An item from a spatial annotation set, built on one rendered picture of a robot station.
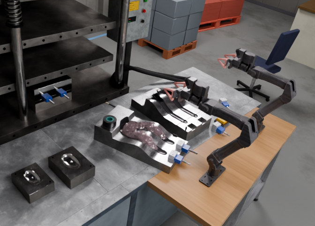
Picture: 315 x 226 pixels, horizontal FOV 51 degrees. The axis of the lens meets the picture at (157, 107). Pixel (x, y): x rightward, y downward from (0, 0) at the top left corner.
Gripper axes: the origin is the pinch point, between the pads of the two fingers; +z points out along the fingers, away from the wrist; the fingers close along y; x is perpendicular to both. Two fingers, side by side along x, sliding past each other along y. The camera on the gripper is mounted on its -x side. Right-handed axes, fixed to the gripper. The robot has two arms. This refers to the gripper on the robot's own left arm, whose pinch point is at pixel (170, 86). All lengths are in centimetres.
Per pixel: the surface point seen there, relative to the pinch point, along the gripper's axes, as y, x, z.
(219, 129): -36, 36, -21
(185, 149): 0.9, 33.9, -18.1
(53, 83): 22, 23, 73
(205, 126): -30.6, 35.9, -13.2
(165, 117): -13.0, 31.6, 7.1
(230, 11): -460, 90, 173
